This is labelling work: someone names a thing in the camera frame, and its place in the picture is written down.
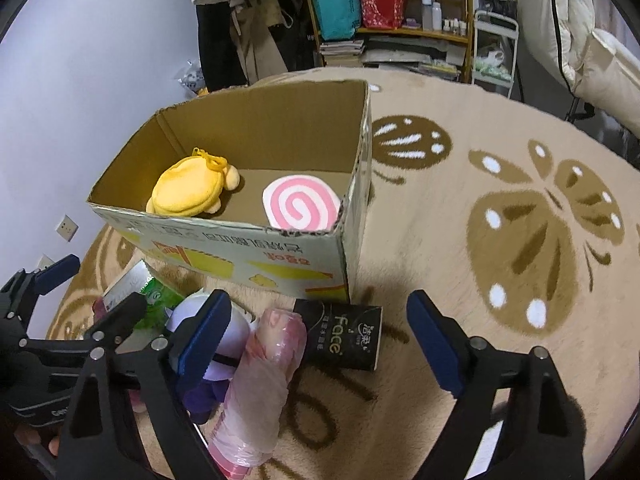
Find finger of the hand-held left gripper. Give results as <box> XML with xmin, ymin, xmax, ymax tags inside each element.
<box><xmin>0</xmin><ymin>254</ymin><xmax>82</xmax><ymax>347</ymax></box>
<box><xmin>30</xmin><ymin>292</ymin><xmax>148</xmax><ymax>361</ymax></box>

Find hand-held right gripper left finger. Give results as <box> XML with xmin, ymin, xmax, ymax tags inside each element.
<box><xmin>54</xmin><ymin>289</ymin><xmax>232</xmax><ymax>480</ymax></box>

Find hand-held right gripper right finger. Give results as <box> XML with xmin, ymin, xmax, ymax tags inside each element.
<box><xmin>406</xmin><ymin>289</ymin><xmax>587</xmax><ymax>480</ymax></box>

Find green packet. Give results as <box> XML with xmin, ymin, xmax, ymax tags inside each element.
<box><xmin>102</xmin><ymin>259</ymin><xmax>186</xmax><ymax>331</ymax></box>

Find purple plush doll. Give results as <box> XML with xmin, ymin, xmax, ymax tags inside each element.
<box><xmin>165</xmin><ymin>295</ymin><xmax>256</xmax><ymax>423</ymax></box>

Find pink plastic bag roll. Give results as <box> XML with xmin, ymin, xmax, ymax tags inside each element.
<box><xmin>205</xmin><ymin>307</ymin><xmax>307</xmax><ymax>480</ymax></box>

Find printed cardboard box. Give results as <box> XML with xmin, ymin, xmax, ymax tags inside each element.
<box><xmin>87</xmin><ymin>79</ymin><xmax>373</xmax><ymax>303</ymax></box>

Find black tissue pack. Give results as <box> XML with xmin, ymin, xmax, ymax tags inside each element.
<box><xmin>292</xmin><ymin>298</ymin><xmax>383</xmax><ymax>372</ymax></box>

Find person's left hand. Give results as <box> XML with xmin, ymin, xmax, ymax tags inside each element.
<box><xmin>14</xmin><ymin>426</ymin><xmax>62</xmax><ymax>457</ymax></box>

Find beige printed blanket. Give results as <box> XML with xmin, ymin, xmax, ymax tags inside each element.
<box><xmin>45</xmin><ymin>72</ymin><xmax>640</xmax><ymax>480</ymax></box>

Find yellow plush turtle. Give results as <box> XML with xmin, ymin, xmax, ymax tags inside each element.
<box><xmin>146</xmin><ymin>147</ymin><xmax>242</xmax><ymax>217</ymax></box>

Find pink swirl plush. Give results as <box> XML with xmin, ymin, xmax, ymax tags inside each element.
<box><xmin>262</xmin><ymin>175</ymin><xmax>343</xmax><ymax>233</ymax></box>

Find plastic bag of toys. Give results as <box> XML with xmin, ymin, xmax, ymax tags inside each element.
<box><xmin>175</xmin><ymin>60</ymin><xmax>209</xmax><ymax>99</ymax></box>

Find dark hanging garment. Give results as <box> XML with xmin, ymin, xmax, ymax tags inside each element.
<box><xmin>196</xmin><ymin>4</ymin><xmax>248</xmax><ymax>93</ymax></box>

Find pile of papers and books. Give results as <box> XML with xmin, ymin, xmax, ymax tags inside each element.
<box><xmin>362</xmin><ymin>41</ymin><xmax>464</xmax><ymax>82</ymax></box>

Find beige trousers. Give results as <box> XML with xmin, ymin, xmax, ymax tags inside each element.
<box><xmin>229</xmin><ymin>0</ymin><xmax>291</xmax><ymax>87</ymax></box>

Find white trolley cart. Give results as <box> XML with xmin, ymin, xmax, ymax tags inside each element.
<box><xmin>472</xmin><ymin>9</ymin><xmax>519</xmax><ymax>99</ymax></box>

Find stack of books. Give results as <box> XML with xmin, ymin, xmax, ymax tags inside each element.
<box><xmin>320</xmin><ymin>39</ymin><xmax>367</xmax><ymax>67</ymax></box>

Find wooden shelf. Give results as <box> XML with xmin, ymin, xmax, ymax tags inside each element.
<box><xmin>299</xmin><ymin>0</ymin><xmax>474</xmax><ymax>84</ymax></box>

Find black hanging garment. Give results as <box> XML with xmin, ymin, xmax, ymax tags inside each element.
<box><xmin>272</xmin><ymin>0</ymin><xmax>322</xmax><ymax>74</ymax></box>

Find red patterned bag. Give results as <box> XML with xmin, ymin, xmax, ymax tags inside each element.
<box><xmin>356</xmin><ymin>0</ymin><xmax>412</xmax><ymax>30</ymax></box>

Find white padded chair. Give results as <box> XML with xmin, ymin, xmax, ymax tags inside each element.
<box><xmin>515</xmin><ymin>0</ymin><xmax>640</xmax><ymax>142</ymax></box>

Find teal bag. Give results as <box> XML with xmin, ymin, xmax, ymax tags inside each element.
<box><xmin>307</xmin><ymin>0</ymin><xmax>362</xmax><ymax>42</ymax></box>

